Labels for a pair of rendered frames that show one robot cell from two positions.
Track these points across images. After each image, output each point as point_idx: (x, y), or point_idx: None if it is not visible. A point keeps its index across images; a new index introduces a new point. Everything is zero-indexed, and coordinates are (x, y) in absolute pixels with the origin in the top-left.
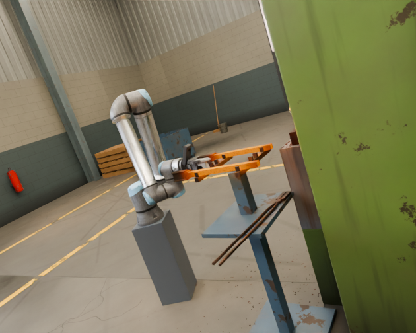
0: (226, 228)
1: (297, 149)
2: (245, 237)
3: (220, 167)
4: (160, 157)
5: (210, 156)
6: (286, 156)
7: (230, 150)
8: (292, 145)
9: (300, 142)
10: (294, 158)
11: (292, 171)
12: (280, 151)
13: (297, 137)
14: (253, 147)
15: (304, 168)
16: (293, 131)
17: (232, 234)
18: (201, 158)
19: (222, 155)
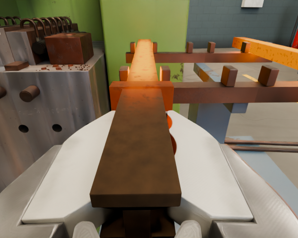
0: (275, 185)
1: (97, 68)
2: (275, 141)
3: (289, 47)
4: None
5: (172, 91)
6: (93, 85)
7: (133, 61)
8: (83, 64)
9: (187, 26)
10: (97, 85)
11: (98, 112)
12: (90, 75)
13: (85, 46)
14: (139, 45)
15: (101, 101)
16: (80, 36)
17: (278, 167)
18: (197, 138)
19: (170, 71)
